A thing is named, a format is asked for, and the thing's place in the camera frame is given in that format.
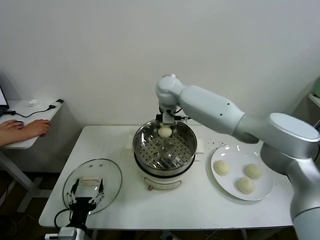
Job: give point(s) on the white electric cooking pot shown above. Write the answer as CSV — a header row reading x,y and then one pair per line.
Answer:
x,y
162,181

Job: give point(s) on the white round plate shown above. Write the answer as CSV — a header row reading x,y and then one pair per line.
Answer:
x,y
230,180

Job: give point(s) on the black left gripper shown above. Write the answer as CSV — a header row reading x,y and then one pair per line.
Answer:
x,y
80,207

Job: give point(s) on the white shelf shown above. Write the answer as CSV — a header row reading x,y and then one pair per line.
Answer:
x,y
315,101

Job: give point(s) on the white side desk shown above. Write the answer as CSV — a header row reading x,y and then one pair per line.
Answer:
x,y
22,107

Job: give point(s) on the black laptop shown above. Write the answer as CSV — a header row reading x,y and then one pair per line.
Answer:
x,y
2,107

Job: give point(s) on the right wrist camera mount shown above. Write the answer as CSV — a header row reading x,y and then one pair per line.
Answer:
x,y
168,117

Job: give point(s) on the white steamed baozi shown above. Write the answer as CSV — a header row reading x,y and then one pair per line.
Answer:
x,y
221,167
253,171
245,185
165,131

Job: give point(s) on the person bare forearm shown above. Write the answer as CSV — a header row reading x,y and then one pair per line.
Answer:
x,y
12,140

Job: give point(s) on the crumpled white tissue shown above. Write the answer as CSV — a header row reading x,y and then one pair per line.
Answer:
x,y
32,102

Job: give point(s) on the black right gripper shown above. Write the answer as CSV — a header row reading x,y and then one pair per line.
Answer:
x,y
159,117

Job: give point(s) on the white table leg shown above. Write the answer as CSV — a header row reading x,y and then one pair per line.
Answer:
x,y
95,235
244,235

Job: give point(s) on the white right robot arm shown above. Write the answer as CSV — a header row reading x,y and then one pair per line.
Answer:
x,y
212,105

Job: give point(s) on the perforated steel steamer basket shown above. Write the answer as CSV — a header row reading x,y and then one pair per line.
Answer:
x,y
150,155

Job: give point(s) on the pale green object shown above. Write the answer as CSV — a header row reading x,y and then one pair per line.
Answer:
x,y
317,87

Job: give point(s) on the person bare hand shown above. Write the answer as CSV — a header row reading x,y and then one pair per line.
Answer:
x,y
11,126
37,128

